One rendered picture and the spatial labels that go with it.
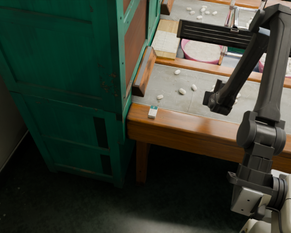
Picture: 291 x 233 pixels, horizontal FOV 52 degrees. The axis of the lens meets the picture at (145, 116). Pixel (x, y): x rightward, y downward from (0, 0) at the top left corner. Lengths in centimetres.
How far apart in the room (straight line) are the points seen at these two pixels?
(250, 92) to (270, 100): 81
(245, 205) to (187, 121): 68
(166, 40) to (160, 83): 31
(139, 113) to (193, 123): 26
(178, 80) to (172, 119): 28
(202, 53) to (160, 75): 31
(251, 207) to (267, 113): 25
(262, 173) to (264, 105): 18
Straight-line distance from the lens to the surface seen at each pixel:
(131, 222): 199
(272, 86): 87
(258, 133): 81
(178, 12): 208
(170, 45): 175
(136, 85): 141
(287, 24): 95
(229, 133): 143
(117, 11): 97
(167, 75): 163
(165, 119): 141
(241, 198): 81
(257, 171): 80
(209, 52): 181
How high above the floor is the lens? 190
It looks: 54 degrees down
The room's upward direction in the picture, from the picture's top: 3 degrees clockwise
